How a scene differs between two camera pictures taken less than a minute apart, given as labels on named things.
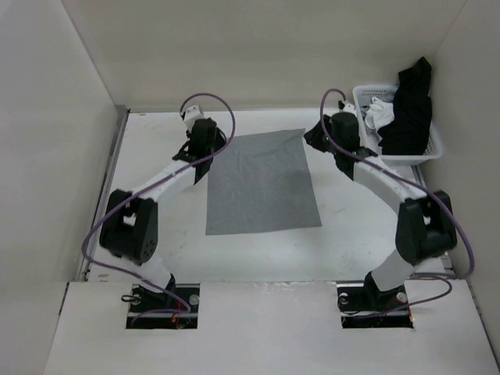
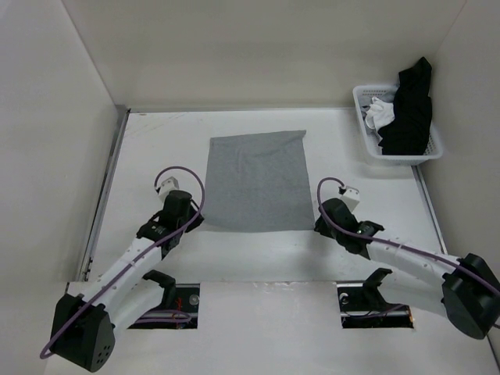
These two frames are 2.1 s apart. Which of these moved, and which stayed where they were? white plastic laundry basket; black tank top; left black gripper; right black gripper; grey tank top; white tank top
Moved: right black gripper; left black gripper
Stayed: white plastic laundry basket; grey tank top; black tank top; white tank top
